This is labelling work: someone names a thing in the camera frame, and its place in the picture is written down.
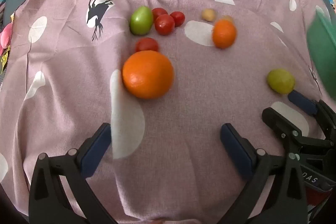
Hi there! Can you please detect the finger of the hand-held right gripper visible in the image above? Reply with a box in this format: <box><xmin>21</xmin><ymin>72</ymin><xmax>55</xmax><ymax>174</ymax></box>
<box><xmin>262</xmin><ymin>107</ymin><xmax>334</xmax><ymax>153</ymax></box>
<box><xmin>288</xmin><ymin>90</ymin><xmax>336</xmax><ymax>139</ymax></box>

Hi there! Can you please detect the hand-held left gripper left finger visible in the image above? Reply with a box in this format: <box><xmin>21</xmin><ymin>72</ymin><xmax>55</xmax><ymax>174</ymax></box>
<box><xmin>28</xmin><ymin>123</ymin><xmax>118</xmax><ymax>224</ymax></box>

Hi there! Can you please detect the small orange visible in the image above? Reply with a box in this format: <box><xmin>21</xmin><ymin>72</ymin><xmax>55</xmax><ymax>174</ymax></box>
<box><xmin>212</xmin><ymin>19</ymin><xmax>237</xmax><ymax>49</ymax></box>

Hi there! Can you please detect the large orange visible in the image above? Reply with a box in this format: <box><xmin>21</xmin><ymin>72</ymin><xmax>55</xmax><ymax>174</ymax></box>
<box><xmin>122</xmin><ymin>50</ymin><xmax>174</xmax><ymax>99</ymax></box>

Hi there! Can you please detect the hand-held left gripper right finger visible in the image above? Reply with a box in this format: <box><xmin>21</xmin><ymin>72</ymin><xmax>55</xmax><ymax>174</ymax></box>
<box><xmin>220</xmin><ymin>123</ymin><xmax>307</xmax><ymax>224</ymax></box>

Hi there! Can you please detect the pink polka dot cloth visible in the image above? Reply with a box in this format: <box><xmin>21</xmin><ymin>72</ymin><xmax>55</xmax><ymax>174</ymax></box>
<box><xmin>0</xmin><ymin>0</ymin><xmax>336</xmax><ymax>224</ymax></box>

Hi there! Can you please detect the pink plush toy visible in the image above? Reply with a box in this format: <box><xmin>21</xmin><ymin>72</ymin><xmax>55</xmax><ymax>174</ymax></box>
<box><xmin>0</xmin><ymin>23</ymin><xmax>13</xmax><ymax>54</ymax></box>

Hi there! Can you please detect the yellow-green jujube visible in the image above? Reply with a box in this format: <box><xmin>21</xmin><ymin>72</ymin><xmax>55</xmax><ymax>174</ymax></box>
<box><xmin>267</xmin><ymin>69</ymin><xmax>296</xmax><ymax>94</ymax></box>

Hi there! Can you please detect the yellow snack packet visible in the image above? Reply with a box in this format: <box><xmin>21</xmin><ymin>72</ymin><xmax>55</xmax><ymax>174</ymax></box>
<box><xmin>0</xmin><ymin>46</ymin><xmax>11</xmax><ymax>75</ymax></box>

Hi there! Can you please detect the green plastic bowl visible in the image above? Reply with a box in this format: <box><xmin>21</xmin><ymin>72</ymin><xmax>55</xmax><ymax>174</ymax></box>
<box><xmin>307</xmin><ymin>10</ymin><xmax>336</xmax><ymax>101</ymax></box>

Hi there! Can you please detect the green jujube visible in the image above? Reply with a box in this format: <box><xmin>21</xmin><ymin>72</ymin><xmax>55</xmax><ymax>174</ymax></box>
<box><xmin>129</xmin><ymin>6</ymin><xmax>154</xmax><ymax>36</ymax></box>

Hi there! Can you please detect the red cherry tomato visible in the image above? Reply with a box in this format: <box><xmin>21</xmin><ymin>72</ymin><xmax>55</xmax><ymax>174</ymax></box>
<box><xmin>170</xmin><ymin>11</ymin><xmax>185</xmax><ymax>27</ymax></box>
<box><xmin>135</xmin><ymin>38</ymin><xmax>159</xmax><ymax>53</ymax></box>
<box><xmin>155</xmin><ymin>14</ymin><xmax>175</xmax><ymax>36</ymax></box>
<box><xmin>152</xmin><ymin>7</ymin><xmax>168</xmax><ymax>20</ymax></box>

